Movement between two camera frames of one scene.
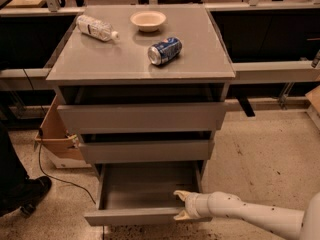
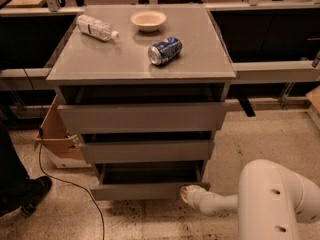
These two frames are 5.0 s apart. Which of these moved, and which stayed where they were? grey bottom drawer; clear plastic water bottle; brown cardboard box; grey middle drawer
Moved: grey bottom drawer
Stayed: clear plastic water bottle; grey middle drawer; brown cardboard box
